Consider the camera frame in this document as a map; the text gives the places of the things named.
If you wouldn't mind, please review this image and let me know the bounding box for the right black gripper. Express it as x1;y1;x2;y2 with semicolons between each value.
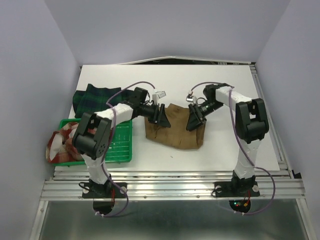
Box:
185;100;224;131

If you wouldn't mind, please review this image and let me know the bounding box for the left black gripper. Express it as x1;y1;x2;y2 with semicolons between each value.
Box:
139;102;171;127

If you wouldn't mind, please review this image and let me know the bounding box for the tan pleated skirt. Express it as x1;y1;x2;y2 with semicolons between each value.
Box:
144;103;206;150

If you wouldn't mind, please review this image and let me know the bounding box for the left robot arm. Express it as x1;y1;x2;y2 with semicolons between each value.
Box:
72;87;171;199

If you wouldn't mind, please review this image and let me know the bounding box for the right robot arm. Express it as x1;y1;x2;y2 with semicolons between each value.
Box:
186;82;269;198

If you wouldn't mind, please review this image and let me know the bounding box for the green plastic tray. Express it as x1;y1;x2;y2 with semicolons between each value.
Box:
52;118;133;167

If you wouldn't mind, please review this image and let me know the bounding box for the green plaid skirt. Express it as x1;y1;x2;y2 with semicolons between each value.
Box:
72;83;134;121

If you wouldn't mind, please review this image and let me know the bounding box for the red plaid skirt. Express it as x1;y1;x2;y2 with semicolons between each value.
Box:
45;121;84;164

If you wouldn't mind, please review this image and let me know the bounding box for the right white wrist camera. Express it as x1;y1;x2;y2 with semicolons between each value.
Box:
186;91;197;104

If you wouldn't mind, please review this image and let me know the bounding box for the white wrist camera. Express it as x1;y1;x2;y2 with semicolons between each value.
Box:
186;91;197;104
151;89;166;105

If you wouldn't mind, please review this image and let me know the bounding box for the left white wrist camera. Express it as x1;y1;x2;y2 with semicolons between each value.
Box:
151;89;166;105

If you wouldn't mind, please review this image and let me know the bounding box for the aluminium frame rail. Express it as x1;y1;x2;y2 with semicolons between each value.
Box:
28;61;313;240

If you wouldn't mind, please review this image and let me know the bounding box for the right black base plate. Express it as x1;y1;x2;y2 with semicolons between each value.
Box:
213;181;261;198

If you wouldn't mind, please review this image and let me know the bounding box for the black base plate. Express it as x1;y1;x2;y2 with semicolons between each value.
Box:
78;180;126;199
213;181;261;198

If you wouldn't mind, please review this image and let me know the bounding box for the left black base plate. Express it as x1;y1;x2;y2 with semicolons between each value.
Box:
78;180;126;199

